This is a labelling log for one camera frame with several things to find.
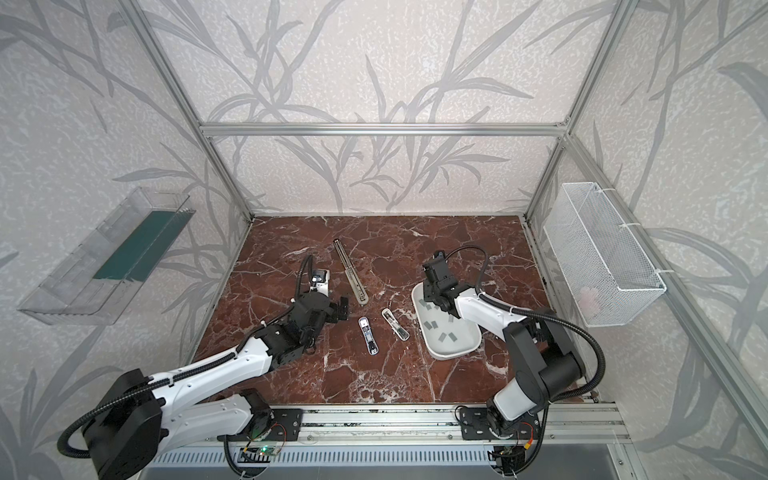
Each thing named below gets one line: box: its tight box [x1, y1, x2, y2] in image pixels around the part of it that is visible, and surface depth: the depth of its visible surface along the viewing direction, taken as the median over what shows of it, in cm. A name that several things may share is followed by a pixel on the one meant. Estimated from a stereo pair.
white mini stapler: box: [381, 308, 410, 341], surface depth 92 cm
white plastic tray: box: [412, 282, 482, 360], surface depth 91 cm
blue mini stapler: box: [358, 316, 379, 356], surface depth 90 cm
